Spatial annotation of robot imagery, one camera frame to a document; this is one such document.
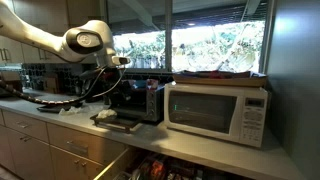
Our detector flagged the beige drawer front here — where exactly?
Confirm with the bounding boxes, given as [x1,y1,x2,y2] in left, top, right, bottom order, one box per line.
[2,110,50,144]
[46,122,129,165]

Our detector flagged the blue bowl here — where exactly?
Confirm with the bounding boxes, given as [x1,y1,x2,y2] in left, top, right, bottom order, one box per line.
[131,79,148,90]

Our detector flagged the beige lower cabinet door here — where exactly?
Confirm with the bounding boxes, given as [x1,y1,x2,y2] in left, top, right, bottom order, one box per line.
[49,145,105,180]
[5,127,56,180]

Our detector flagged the white microwave oven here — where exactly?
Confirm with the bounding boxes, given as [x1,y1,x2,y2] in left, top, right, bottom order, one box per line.
[163,81,270,149]

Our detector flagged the wooden tray with items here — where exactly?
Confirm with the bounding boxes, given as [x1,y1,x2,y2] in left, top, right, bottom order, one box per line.
[172,69,269,89]

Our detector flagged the large kitchen window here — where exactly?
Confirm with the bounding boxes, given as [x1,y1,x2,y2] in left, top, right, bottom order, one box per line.
[106,0,272,75]

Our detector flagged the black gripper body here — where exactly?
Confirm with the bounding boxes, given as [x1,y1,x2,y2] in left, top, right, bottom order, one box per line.
[101,66,133,105]

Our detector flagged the black silver toaster oven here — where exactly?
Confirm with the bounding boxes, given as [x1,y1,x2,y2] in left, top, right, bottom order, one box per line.
[89,83,165,134]

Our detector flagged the crumpled white paper towel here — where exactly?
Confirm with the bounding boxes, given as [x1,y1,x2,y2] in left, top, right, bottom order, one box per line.
[58,105,83,117]
[95,108,118,120]

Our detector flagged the beige upper cabinets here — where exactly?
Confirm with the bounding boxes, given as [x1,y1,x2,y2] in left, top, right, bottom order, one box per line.
[0,0,110,65]

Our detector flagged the flat black tablet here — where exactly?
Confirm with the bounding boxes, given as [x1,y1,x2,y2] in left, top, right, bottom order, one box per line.
[36,102,84,114]

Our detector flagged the open wooden drawer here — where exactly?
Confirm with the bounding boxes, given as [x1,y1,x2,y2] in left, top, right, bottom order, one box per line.
[93,146,254,180]

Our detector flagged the dark metal kettle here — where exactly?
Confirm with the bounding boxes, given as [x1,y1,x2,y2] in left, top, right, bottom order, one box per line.
[75,69,102,100]

